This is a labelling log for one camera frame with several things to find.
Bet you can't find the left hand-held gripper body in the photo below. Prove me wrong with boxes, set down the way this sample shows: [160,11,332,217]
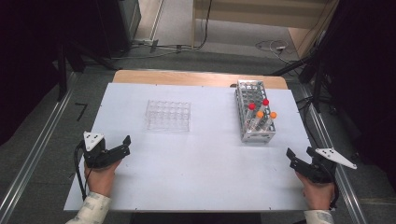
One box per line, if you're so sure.
[83,132,110,170]

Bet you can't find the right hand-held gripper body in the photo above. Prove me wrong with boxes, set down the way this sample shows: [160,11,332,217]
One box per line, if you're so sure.
[307,147,358,185]

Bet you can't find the clear plastic tube rack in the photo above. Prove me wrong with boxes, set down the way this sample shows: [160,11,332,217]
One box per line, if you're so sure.
[145,99,191,133]

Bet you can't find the red capped test tube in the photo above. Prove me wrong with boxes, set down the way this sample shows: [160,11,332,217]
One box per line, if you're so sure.
[244,103,257,127]
[258,98,270,118]

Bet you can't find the metal test tube rack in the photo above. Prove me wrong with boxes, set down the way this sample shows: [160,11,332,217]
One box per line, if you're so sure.
[233,79,277,144]

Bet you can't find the person's left hand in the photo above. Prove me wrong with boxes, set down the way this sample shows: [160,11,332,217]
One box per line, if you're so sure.
[84,160,122,198]

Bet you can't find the person's right hand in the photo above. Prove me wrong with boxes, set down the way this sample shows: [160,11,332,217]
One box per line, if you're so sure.
[295,172,335,210]

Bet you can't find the black metal stand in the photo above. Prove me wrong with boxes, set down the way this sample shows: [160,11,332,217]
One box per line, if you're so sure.
[55,40,120,102]
[270,31,332,114]

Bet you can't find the dark curtain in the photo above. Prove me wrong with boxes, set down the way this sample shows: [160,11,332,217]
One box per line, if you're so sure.
[0,0,104,147]
[320,0,396,188]

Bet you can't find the black cabinet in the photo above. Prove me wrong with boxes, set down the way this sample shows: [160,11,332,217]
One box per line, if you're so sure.
[96,0,142,59]

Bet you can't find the wooden furniture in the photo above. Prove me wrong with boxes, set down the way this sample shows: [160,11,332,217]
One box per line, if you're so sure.
[191,0,340,60]

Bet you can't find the left hand-held gripper cable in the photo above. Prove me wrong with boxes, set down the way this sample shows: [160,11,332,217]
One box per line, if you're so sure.
[73,140,94,202]

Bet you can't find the hand-held gripper cable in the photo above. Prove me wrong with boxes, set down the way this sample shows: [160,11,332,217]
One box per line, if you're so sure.
[73,140,94,202]
[329,167,341,210]

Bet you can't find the metal floor rail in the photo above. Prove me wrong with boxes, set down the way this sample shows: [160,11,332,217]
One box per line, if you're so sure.
[0,73,78,224]
[298,83,368,224]

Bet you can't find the right hand-held gripper cable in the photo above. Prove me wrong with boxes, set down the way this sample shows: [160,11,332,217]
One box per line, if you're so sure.
[329,167,341,210]

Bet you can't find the black floor cable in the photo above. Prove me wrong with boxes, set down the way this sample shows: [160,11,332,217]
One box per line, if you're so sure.
[295,96,321,149]

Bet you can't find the grey floor cables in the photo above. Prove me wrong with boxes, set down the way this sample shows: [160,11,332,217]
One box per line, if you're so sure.
[111,37,194,61]

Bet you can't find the white floor cable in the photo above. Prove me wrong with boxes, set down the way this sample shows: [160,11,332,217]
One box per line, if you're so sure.
[255,39,295,64]

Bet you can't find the black hanging cable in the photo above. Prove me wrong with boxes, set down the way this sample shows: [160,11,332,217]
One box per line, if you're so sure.
[198,0,213,49]

